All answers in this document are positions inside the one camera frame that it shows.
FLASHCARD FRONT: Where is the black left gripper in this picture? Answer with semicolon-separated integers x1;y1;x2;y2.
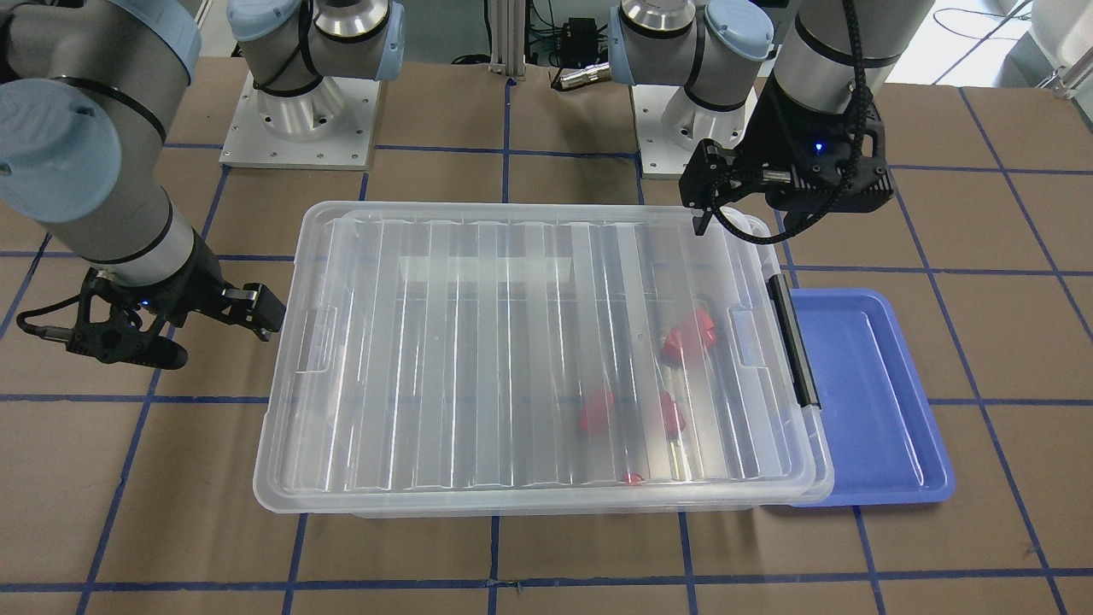
680;78;857;237

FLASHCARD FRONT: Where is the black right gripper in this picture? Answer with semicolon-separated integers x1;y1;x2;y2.
141;230;286;342

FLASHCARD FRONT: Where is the red block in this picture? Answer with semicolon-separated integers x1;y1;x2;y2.
661;307;718;366
620;471;646;486
659;390;687;440
578;388;616;436

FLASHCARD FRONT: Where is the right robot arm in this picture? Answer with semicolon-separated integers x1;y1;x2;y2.
3;1;406;348

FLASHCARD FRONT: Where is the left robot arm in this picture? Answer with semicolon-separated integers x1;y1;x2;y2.
606;1;932;245

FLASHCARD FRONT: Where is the clear plastic storage box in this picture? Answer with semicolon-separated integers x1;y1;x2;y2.
254;201;835;519

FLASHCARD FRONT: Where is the red block in box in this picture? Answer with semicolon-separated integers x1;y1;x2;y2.
578;388;616;436
620;471;646;486
659;390;687;440

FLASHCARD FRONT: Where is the blue plastic tray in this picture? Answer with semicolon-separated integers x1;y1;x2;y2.
792;288;956;507

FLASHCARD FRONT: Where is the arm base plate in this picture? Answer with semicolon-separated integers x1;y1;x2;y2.
634;76;769;180
219;74;381;172

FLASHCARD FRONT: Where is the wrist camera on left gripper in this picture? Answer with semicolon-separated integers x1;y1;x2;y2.
764;128;896;214

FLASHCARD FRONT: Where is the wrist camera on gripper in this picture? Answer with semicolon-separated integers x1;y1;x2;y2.
15;268;188;370
764;128;896;214

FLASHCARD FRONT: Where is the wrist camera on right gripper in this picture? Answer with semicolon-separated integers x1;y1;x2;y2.
15;268;188;370

